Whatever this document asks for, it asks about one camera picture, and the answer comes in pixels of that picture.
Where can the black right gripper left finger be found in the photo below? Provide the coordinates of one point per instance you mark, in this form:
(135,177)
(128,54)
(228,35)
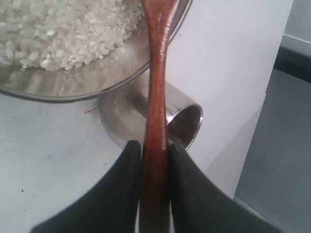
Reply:
(110,206)

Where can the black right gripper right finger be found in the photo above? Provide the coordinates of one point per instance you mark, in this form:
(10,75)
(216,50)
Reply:
(198,206)

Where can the brown wooden spoon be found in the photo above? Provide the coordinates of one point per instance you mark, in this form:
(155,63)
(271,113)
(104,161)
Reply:
(154,205)

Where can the small steel cup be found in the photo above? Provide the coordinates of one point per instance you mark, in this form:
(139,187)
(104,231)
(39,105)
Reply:
(123,113)

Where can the steel bowl of rice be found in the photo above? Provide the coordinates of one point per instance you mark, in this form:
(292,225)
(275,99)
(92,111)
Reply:
(88,81)

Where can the white rice grains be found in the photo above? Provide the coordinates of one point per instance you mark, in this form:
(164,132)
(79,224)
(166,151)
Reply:
(64,34)

